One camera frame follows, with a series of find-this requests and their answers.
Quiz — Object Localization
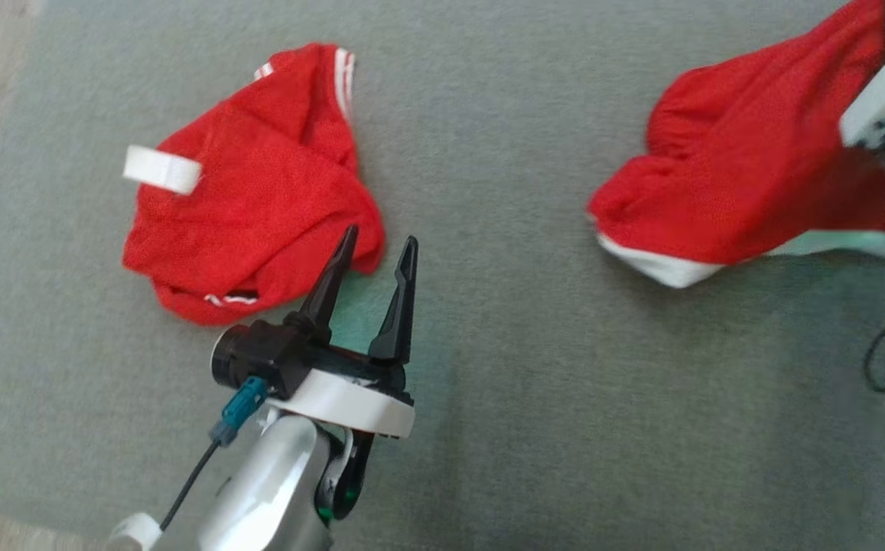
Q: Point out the grey sofa seat cushion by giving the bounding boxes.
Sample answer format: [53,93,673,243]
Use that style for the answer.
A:
[0,0,885,551]

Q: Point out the left arm cable teal plug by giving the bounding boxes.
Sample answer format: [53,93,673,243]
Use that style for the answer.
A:
[159,375,269,533]

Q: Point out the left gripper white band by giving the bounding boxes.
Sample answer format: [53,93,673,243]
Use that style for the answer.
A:
[265,224,419,523]

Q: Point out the red shorts white waistband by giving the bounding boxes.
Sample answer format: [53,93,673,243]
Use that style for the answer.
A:
[587,0,885,289]

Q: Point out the red basketball jersey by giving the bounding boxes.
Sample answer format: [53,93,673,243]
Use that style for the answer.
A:
[122,44,386,326]

